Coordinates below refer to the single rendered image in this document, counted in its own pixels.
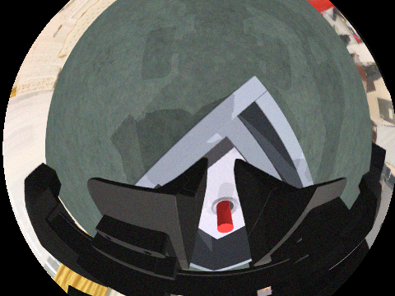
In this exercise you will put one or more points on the red peg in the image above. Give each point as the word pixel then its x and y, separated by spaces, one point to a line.
pixel 224 220

